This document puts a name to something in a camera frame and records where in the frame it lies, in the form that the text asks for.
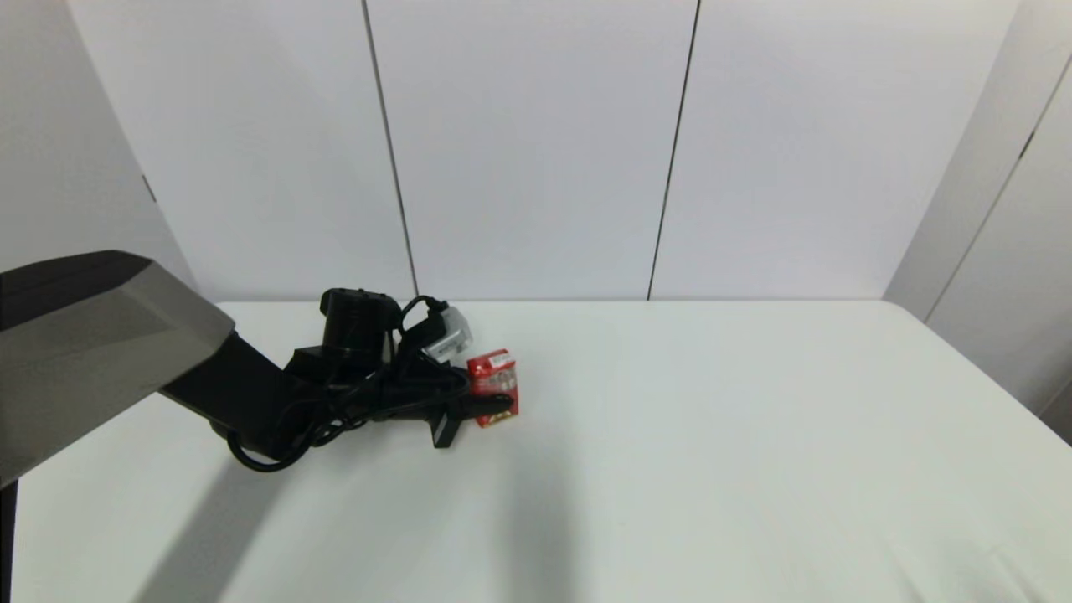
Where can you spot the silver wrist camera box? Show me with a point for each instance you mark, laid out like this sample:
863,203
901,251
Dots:
448,335

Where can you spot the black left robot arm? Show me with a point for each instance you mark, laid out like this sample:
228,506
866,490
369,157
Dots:
84,352

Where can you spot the red milk carton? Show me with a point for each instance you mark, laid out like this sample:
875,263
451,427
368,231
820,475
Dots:
494,375

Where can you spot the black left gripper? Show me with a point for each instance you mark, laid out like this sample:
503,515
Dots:
414,394

